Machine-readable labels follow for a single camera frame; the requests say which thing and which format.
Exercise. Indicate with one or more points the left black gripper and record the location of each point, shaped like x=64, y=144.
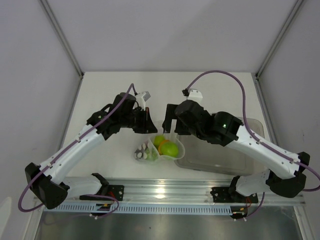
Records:
x=147, y=126

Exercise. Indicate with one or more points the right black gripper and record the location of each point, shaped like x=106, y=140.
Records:
x=170, y=115

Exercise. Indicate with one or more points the green pear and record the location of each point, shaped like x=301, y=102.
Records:
x=158, y=139

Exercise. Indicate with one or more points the polka dot zip top bag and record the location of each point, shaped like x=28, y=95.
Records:
x=148, y=143

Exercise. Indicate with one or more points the green bumpy lime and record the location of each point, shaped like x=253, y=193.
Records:
x=151, y=155

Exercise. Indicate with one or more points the green apple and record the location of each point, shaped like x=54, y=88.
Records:
x=170, y=149

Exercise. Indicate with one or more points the orange lemon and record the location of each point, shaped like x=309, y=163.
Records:
x=160, y=146

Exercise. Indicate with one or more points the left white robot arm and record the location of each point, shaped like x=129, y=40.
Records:
x=99, y=128

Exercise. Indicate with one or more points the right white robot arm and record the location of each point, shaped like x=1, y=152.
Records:
x=284, y=175

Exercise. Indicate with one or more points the clear plastic food bin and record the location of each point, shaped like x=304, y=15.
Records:
x=203, y=156

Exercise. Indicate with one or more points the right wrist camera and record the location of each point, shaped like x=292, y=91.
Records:
x=192, y=95

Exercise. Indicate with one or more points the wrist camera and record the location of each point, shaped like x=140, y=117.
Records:
x=141, y=99
x=192, y=95

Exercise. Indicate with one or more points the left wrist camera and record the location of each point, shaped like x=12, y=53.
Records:
x=141, y=99

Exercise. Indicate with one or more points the left black base bracket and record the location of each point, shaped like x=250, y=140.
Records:
x=115, y=191

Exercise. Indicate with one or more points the black base bracket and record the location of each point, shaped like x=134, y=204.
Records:
x=223, y=194
x=115, y=191

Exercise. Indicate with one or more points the aluminium mounting rail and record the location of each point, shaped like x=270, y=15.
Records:
x=141, y=191

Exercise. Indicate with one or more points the white slotted cable duct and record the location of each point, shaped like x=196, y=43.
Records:
x=135, y=208

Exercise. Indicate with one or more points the right black base bracket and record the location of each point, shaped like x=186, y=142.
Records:
x=223, y=194

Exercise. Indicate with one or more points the left aluminium frame post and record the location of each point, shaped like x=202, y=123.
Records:
x=53, y=21

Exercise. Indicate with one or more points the aluminium frame post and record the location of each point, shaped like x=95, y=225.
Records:
x=288, y=23
x=53, y=21

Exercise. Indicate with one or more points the right aluminium frame post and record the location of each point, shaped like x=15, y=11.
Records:
x=288, y=23

